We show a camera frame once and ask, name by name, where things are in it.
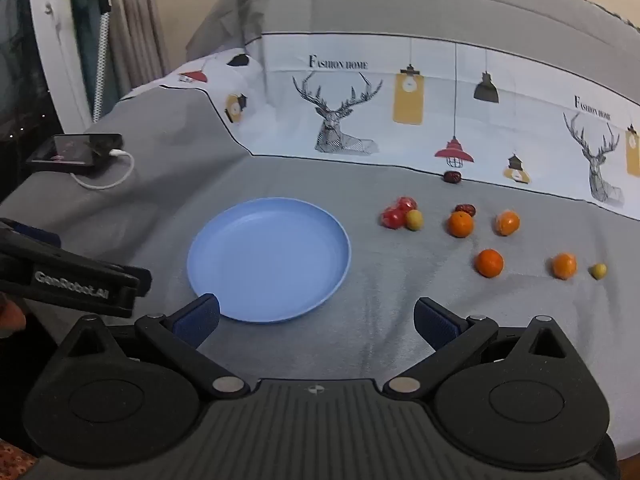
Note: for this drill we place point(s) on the striped pole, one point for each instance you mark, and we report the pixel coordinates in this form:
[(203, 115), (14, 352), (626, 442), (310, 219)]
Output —
[(102, 55)]

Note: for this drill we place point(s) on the black smartphone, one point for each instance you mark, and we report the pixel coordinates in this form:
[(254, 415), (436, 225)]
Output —
[(75, 152)]

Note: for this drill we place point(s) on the white window frame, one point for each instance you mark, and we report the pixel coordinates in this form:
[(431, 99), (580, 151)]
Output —
[(50, 40)]

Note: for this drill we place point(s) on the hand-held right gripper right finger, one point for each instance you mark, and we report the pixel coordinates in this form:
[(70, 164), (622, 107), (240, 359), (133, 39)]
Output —
[(435, 322)]

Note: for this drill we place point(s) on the red patterned cloth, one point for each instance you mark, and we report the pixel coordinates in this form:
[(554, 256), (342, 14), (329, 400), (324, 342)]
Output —
[(12, 460)]

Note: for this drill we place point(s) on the small green jujube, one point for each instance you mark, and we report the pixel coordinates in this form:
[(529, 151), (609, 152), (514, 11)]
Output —
[(599, 270)]

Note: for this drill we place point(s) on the plastic-wrapped mandarin orange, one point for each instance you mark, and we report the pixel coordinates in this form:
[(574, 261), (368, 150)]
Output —
[(564, 265), (507, 222)]

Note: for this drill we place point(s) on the blue plate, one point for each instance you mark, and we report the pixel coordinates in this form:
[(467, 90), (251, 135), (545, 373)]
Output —
[(270, 255)]

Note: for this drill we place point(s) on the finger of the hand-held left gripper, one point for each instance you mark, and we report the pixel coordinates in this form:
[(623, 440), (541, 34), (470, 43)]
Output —
[(37, 236)]

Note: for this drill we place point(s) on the person's left hand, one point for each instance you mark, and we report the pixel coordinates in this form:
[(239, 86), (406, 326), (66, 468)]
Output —
[(10, 320)]

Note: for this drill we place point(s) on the grey curtain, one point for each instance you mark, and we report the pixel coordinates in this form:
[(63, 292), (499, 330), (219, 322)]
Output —
[(135, 20)]

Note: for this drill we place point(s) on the red date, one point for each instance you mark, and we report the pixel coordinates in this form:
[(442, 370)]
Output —
[(452, 177), (465, 209)]

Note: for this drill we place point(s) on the red cherry tomato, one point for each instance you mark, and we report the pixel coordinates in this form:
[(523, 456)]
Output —
[(406, 203), (392, 217)]

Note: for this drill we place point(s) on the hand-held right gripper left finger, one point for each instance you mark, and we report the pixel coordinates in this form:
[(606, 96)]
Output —
[(197, 320)]

